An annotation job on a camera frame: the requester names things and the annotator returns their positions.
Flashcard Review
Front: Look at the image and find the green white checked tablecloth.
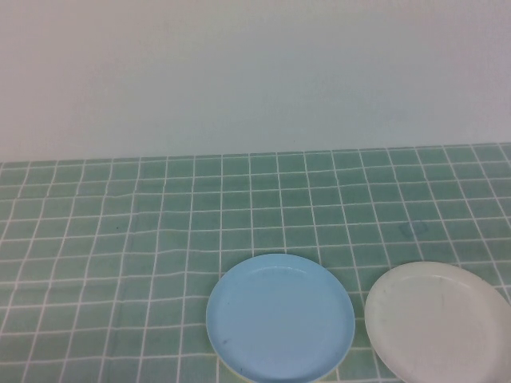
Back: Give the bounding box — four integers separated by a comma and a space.
0, 144, 511, 383

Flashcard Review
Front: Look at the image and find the yellow plastic plate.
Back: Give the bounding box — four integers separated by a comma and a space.
217, 353, 260, 383

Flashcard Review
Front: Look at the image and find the white plastic plate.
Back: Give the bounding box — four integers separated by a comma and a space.
363, 261, 511, 383

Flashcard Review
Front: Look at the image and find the light blue plastic plate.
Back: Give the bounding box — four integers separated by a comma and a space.
206, 254, 356, 383

